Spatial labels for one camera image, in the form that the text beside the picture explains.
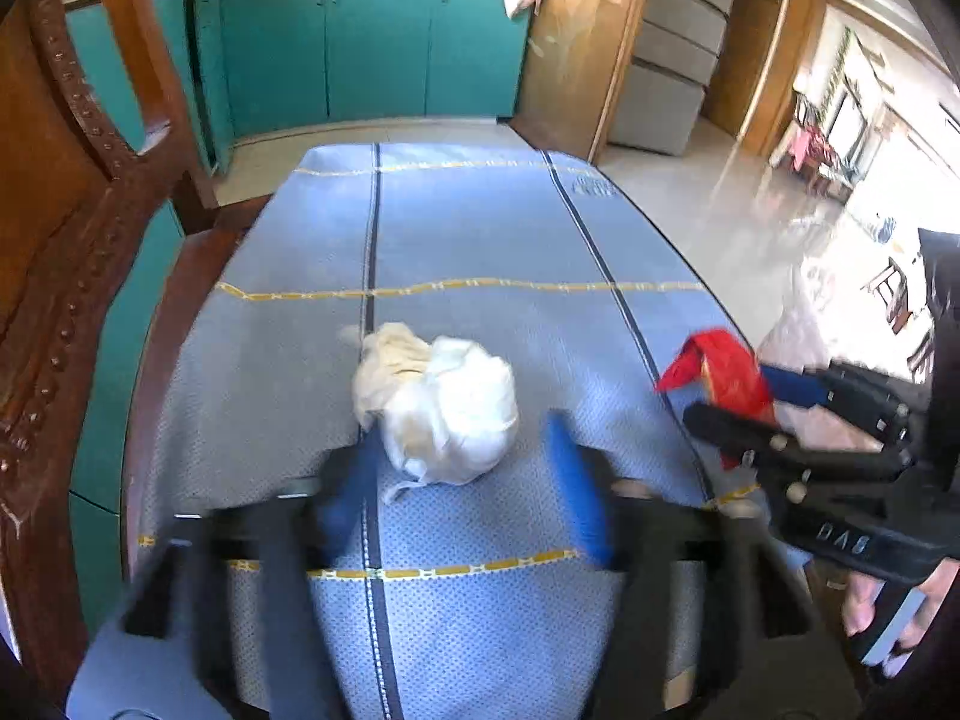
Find red plastic bag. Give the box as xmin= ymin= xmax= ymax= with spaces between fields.
xmin=654 ymin=328 xmax=778 ymax=472

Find white plastic bag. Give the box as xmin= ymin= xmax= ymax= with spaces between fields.
xmin=352 ymin=322 xmax=519 ymax=504

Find teal kitchen cabinets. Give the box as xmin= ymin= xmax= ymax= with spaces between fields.
xmin=68 ymin=0 xmax=530 ymax=629

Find person's right hand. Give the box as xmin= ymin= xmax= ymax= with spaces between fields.
xmin=841 ymin=559 xmax=958 ymax=679

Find wooden stool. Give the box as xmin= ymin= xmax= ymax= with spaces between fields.
xmin=864 ymin=257 xmax=914 ymax=335

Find blue patterned seat cloth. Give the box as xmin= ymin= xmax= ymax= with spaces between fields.
xmin=137 ymin=143 xmax=727 ymax=718

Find carved brown wooden chair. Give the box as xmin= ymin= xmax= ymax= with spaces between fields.
xmin=2 ymin=0 xmax=242 ymax=717

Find silver refrigerator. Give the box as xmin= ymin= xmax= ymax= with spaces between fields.
xmin=608 ymin=0 xmax=732 ymax=156

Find wooden door frame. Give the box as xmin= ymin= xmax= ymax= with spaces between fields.
xmin=511 ymin=0 xmax=646 ymax=163

